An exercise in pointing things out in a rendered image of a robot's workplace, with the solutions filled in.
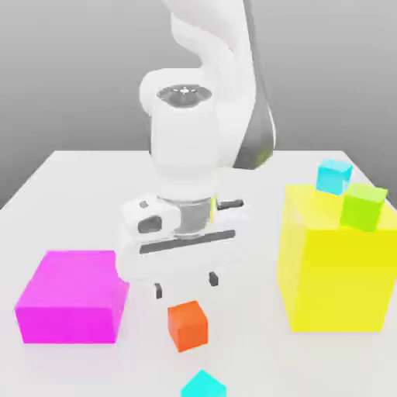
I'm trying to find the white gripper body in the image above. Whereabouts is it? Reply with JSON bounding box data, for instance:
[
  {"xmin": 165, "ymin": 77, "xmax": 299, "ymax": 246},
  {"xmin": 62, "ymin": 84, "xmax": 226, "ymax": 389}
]
[{"xmin": 116, "ymin": 223, "xmax": 251, "ymax": 282}]

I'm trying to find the small orange cube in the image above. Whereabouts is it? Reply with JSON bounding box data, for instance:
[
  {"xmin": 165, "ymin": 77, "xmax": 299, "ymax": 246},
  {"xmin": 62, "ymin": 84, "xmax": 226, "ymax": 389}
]
[{"xmin": 167, "ymin": 299, "xmax": 209, "ymax": 354}]

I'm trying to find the small turquoise cube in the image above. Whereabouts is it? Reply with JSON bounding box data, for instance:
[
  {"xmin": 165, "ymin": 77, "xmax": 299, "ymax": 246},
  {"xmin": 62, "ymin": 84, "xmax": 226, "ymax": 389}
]
[{"xmin": 179, "ymin": 368, "xmax": 228, "ymax": 397}]

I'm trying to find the small light blue cube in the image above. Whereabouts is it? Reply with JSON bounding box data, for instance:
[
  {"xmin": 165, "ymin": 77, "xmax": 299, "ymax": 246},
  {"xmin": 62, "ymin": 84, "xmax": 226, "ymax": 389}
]
[{"xmin": 315, "ymin": 158, "xmax": 354, "ymax": 197}]

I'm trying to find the small lime green cube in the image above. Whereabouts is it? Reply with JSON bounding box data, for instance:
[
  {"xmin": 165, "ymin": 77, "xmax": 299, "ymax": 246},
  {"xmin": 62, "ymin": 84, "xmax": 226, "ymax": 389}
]
[{"xmin": 339, "ymin": 182, "xmax": 389, "ymax": 233}]

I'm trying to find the large magenta box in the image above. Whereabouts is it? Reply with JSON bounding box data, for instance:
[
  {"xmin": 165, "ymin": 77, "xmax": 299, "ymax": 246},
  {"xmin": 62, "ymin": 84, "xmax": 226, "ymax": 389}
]
[{"xmin": 14, "ymin": 250, "xmax": 130, "ymax": 345}]

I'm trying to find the large yellow box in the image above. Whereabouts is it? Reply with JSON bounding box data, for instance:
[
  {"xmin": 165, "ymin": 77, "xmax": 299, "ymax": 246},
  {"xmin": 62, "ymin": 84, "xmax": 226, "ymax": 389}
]
[{"xmin": 275, "ymin": 184, "xmax": 397, "ymax": 333}]

